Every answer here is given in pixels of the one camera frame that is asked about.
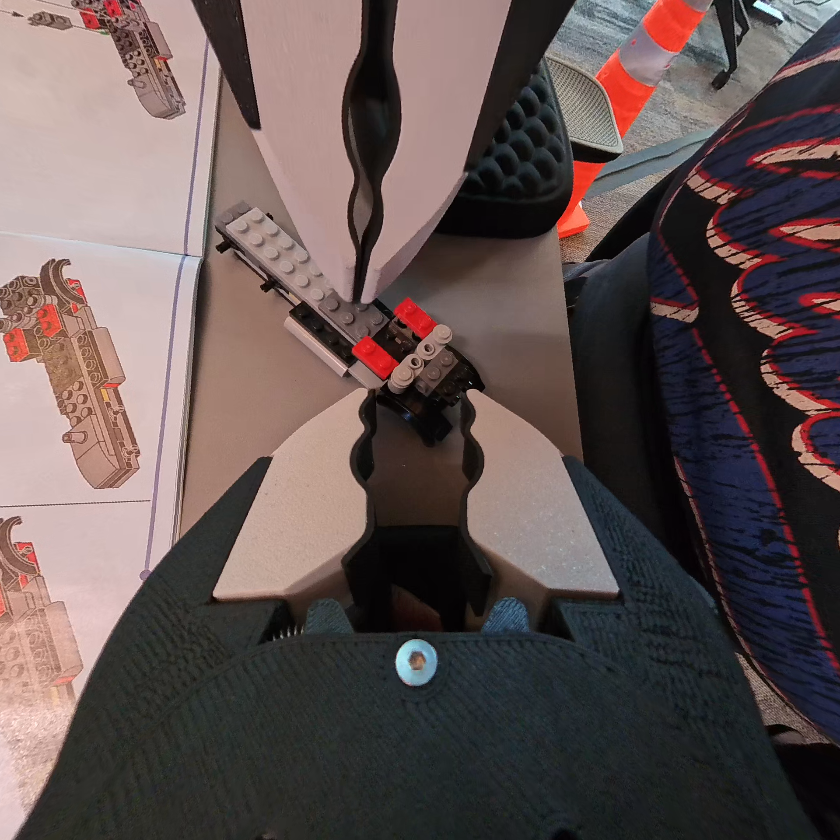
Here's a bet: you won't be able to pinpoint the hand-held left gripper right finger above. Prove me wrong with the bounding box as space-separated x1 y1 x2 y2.
459 389 621 631

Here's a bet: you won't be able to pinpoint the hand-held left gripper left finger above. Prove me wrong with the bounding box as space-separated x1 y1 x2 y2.
212 387 378 601

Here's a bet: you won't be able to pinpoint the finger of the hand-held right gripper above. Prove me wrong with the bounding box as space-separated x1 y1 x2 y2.
361 0 516 303
236 0 368 301

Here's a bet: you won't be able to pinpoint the grey black toy brick model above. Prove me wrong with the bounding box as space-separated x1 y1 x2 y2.
213 200 487 447

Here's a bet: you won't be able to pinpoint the brick instruction booklet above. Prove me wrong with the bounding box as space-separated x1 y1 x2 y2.
0 0 221 815

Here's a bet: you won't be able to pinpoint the black cushion pad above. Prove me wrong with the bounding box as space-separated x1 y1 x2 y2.
433 58 573 240

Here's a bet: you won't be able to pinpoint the grey mesh office chair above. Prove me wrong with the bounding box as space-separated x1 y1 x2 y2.
545 54 716 198

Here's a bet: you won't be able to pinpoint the person's black pants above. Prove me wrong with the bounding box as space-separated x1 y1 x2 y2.
564 233 723 592

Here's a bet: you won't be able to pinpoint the orange plastic piece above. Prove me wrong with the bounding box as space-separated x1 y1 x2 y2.
558 0 710 238

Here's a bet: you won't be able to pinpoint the person's printed black shirt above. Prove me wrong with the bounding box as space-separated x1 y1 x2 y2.
646 33 840 742

